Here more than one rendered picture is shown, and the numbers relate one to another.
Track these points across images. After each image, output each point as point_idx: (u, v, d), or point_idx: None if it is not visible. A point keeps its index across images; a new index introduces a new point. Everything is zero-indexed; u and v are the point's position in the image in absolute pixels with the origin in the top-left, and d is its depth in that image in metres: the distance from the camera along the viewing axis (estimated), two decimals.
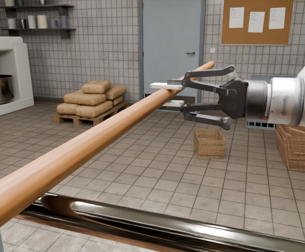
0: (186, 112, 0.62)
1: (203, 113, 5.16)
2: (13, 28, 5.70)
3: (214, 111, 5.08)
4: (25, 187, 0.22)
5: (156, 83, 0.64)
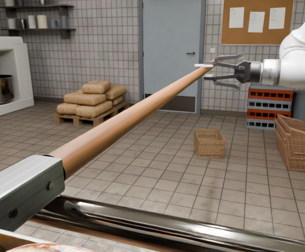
0: (215, 80, 1.08)
1: (203, 113, 5.16)
2: (13, 28, 5.70)
3: (214, 111, 5.08)
4: (179, 86, 0.69)
5: (197, 64, 1.10)
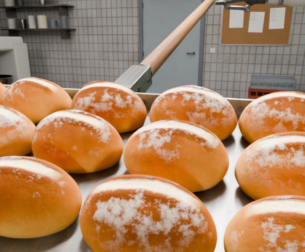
0: (225, 5, 1.21)
1: None
2: (13, 28, 5.70)
3: None
4: (199, 14, 0.85)
5: None
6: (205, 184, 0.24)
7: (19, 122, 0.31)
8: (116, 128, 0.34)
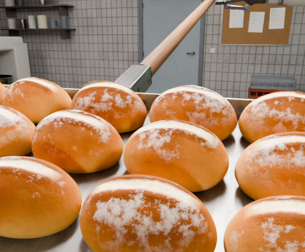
0: (225, 4, 1.21)
1: None
2: (13, 28, 5.70)
3: None
4: (199, 14, 0.85)
5: None
6: (205, 184, 0.24)
7: (19, 122, 0.31)
8: (116, 128, 0.34)
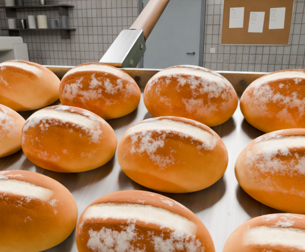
0: None
1: None
2: (13, 28, 5.70)
3: None
4: None
5: None
6: (203, 186, 0.23)
7: (5, 121, 0.29)
8: (109, 115, 0.32)
